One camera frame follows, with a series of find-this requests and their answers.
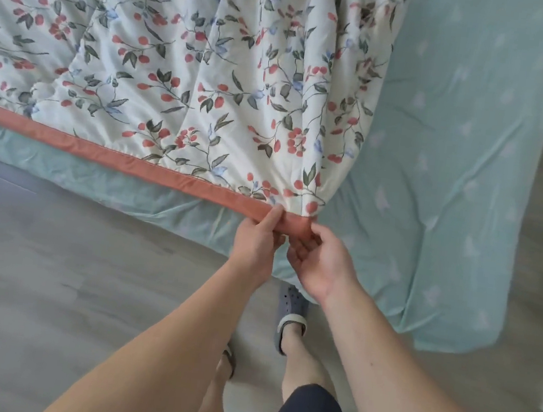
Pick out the person's left hand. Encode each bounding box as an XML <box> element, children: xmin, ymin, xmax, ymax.
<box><xmin>224</xmin><ymin>199</ymin><xmax>291</xmax><ymax>294</ymax></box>

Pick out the person's right hand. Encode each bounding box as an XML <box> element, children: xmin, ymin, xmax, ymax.
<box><xmin>281</xmin><ymin>220</ymin><xmax>369</xmax><ymax>310</ymax></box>

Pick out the white floral quilt orange border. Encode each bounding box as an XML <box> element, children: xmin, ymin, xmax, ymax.
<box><xmin>0</xmin><ymin>0</ymin><xmax>409</xmax><ymax>247</ymax></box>

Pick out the person's right forearm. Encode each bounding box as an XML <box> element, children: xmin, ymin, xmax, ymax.
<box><xmin>309</xmin><ymin>278</ymin><xmax>543</xmax><ymax>412</ymax></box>

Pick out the person's left forearm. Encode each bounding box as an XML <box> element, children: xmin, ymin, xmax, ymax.
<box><xmin>40</xmin><ymin>236</ymin><xmax>271</xmax><ymax>412</ymax></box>

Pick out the grey clog right shoe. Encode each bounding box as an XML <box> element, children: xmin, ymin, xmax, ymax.
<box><xmin>270</xmin><ymin>282</ymin><xmax>313</xmax><ymax>359</ymax></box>

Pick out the grey clog shoe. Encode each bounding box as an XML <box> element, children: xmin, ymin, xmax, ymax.
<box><xmin>218</xmin><ymin>345</ymin><xmax>239</xmax><ymax>382</ymax></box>
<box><xmin>270</xmin><ymin>282</ymin><xmax>313</xmax><ymax>359</ymax></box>

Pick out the person's right leg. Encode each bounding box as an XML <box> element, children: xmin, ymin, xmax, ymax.
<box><xmin>271</xmin><ymin>321</ymin><xmax>347</xmax><ymax>412</ymax></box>

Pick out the person's leg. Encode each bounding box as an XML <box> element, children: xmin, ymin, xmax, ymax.
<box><xmin>196</xmin><ymin>352</ymin><xmax>235</xmax><ymax>412</ymax></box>
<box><xmin>271</xmin><ymin>321</ymin><xmax>347</xmax><ymax>412</ymax></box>

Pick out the grey clog left shoe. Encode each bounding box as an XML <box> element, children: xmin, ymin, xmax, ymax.
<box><xmin>218</xmin><ymin>345</ymin><xmax>239</xmax><ymax>382</ymax></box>

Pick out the bed with teal sheet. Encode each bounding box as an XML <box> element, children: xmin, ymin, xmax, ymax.
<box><xmin>0</xmin><ymin>0</ymin><xmax>543</xmax><ymax>366</ymax></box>

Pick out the person's left leg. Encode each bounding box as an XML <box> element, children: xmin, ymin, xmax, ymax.
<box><xmin>196</xmin><ymin>352</ymin><xmax>235</xmax><ymax>412</ymax></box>

